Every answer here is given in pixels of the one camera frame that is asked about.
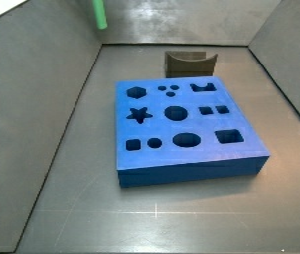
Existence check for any green oval cylinder peg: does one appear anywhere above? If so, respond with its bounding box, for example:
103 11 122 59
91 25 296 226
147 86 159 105
92 0 107 30

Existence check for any black curved holder stand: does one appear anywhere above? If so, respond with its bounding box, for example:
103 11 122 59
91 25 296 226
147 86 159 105
165 51 218 78

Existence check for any blue foam shape board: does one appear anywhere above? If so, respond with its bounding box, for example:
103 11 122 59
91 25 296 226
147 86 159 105
115 76 269 188

